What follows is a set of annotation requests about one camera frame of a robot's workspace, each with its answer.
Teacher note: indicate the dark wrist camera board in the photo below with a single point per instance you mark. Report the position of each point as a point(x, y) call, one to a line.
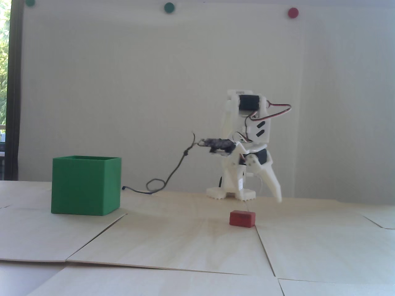
point(217, 145)

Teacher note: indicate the dark window frame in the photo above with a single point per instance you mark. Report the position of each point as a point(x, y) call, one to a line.
point(15, 92)

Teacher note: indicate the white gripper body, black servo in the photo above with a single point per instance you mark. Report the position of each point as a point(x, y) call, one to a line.
point(259, 158)

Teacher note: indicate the green box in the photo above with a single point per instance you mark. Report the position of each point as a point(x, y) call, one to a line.
point(80, 185)

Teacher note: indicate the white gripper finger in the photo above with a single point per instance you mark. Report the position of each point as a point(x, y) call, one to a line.
point(271, 178)
point(233, 178)

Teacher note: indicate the red round magnet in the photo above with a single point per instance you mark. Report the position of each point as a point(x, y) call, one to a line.
point(293, 12)

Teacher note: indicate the red block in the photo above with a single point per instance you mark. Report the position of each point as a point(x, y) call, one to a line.
point(242, 218)

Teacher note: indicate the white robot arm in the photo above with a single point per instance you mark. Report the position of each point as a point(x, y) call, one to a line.
point(262, 129)

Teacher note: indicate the green round magnet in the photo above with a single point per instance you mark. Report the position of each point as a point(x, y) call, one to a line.
point(169, 7)
point(30, 2)

